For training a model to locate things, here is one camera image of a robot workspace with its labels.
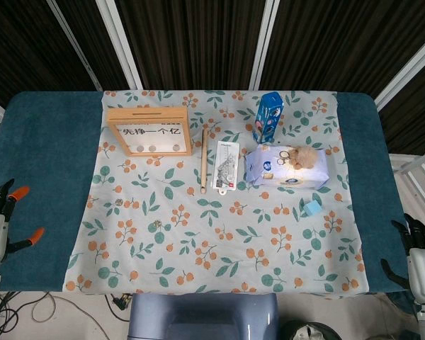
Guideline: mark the white metal rack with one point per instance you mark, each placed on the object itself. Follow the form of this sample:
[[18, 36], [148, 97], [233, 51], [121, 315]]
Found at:
[[414, 166]]

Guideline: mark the black waste bin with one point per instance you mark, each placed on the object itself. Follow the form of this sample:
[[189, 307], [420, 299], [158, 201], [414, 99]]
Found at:
[[311, 333]]

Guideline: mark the white tissue pack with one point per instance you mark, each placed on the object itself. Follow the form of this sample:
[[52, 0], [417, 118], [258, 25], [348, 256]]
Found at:
[[287, 175]]

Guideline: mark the wooden frame money box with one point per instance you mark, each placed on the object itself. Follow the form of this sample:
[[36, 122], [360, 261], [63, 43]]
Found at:
[[147, 115]]

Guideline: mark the teal table cover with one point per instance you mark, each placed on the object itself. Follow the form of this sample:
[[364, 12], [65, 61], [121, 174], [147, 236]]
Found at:
[[39, 159]]

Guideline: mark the light blue foam cube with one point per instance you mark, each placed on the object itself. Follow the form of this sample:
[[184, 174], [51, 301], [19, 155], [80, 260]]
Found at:
[[312, 208]]

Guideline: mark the clear pouch with cat card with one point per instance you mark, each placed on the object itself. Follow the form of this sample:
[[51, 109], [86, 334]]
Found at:
[[226, 166]]

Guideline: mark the thin white partition post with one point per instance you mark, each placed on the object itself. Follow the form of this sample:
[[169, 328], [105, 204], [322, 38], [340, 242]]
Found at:
[[76, 46]]

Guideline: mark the black power plug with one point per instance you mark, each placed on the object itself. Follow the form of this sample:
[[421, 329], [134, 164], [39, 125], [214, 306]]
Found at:
[[122, 302]]

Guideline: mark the wide white partition post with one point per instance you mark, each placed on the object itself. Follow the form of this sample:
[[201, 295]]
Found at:
[[118, 42], [265, 42], [407, 67]]

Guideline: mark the blue-grey robot torso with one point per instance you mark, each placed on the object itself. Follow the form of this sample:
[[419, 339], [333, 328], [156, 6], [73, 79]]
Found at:
[[202, 318]]

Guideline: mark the blue Oreo cookie box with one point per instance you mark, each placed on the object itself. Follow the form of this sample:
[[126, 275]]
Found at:
[[267, 117]]

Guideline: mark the wooden stick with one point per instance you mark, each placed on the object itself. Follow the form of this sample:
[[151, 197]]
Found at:
[[204, 159]]

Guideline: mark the floral tablecloth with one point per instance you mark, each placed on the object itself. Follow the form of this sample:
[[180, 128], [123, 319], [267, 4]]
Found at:
[[216, 241]]

